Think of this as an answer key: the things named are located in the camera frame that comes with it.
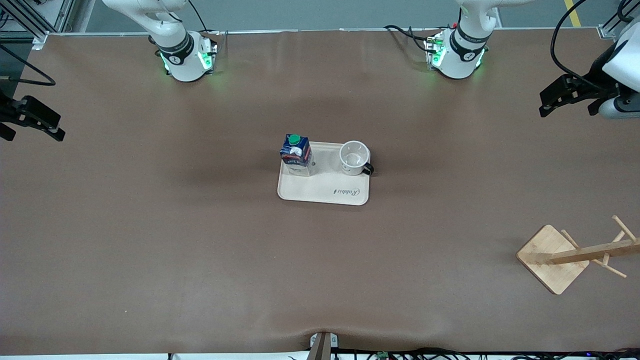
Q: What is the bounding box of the white cup black handle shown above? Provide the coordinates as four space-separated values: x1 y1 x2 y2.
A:
339 140 375 177

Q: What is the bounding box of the blue milk carton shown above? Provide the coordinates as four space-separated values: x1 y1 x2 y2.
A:
279 133 314 177

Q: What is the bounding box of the wooden cup rack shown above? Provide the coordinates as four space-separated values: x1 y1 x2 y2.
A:
516 215 640 296

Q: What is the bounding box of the brown table mat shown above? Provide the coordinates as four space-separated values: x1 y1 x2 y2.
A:
0 29 640 357

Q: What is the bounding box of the cream plastic tray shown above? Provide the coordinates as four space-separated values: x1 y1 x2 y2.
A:
277 141 371 206

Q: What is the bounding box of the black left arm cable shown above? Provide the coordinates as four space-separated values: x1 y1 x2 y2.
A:
550 0 608 93

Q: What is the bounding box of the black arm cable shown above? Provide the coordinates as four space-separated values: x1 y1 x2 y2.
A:
0 44 56 87
550 0 608 93

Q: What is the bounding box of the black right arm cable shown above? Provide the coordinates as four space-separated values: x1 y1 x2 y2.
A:
0 44 56 87

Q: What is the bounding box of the aluminium frame profile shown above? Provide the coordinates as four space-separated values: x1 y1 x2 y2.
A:
0 0 77 51
597 0 640 42

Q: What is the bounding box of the black looped cable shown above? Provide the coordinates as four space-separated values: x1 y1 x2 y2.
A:
616 0 638 25

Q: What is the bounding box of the black left base cable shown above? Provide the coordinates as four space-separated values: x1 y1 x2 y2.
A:
383 24 432 53

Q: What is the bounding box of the black base cable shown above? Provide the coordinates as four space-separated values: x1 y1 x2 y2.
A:
383 24 432 53
186 0 223 36

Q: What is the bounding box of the black right base cable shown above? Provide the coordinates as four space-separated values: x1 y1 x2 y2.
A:
186 0 223 36

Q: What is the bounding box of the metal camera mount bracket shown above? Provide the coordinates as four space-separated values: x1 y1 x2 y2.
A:
308 331 340 360

